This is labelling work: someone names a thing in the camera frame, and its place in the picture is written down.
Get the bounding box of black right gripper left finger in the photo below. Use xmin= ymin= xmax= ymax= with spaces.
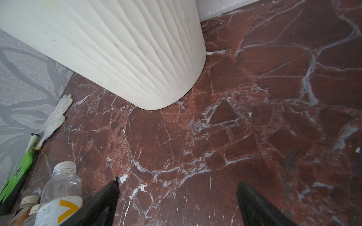
xmin=61 ymin=177 xmax=120 ymax=226

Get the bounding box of clear bottle orange label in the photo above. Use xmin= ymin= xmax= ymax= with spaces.
xmin=21 ymin=204 xmax=40 ymax=226

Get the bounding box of white ribbed trash bin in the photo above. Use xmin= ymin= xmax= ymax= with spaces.
xmin=1 ymin=1 xmax=206 ymax=110

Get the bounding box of clear bottle white yellow label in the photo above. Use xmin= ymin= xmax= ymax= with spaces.
xmin=35 ymin=161 xmax=83 ymax=226

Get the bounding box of green black work glove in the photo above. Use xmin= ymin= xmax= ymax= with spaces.
xmin=1 ymin=150 xmax=37 ymax=216

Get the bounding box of white knit glove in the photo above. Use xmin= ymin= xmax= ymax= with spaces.
xmin=25 ymin=94 xmax=73 ymax=153

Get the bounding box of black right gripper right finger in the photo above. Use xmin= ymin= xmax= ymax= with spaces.
xmin=236 ymin=181 xmax=296 ymax=226

